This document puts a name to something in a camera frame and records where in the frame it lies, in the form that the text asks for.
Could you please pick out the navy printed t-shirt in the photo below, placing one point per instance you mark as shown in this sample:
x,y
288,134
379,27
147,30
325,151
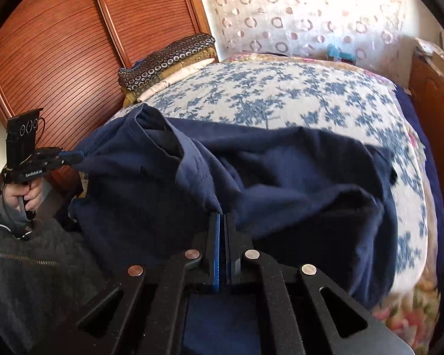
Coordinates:
x,y
281,192

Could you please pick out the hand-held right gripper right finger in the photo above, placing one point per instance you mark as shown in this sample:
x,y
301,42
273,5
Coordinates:
x,y
229,262

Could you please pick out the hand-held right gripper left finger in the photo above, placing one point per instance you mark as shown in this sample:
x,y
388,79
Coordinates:
x,y
216,259

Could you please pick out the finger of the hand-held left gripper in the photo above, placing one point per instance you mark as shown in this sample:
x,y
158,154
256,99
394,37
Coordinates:
x,y
72,158

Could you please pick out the printed cloth bundle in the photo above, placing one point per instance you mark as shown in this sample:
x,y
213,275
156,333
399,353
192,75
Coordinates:
x,y
427,46

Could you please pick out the person's left hand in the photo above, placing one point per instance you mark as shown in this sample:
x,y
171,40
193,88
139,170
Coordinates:
x,y
33,194

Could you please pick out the person's left forearm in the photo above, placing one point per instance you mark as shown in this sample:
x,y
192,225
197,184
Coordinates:
x,y
9,214

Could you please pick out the sheer circle-patterned curtain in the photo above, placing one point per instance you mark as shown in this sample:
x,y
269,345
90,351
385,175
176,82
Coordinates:
x,y
299,14

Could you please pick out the wooden side cabinet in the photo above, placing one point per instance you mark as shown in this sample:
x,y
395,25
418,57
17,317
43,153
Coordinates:
x,y
436,111

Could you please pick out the wooden louvered wardrobe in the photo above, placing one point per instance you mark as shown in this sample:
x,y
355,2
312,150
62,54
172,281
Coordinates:
x,y
59,63

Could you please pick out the blue plastic bag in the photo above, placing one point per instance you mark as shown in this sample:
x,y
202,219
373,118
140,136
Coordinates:
x,y
340,53

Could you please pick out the navy bed sheet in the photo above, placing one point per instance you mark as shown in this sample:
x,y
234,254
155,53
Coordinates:
x,y
429,177

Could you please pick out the beige pillow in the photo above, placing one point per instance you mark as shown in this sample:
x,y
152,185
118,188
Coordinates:
x,y
177,77

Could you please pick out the person's grey jacket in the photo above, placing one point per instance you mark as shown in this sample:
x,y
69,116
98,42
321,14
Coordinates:
x,y
33,284

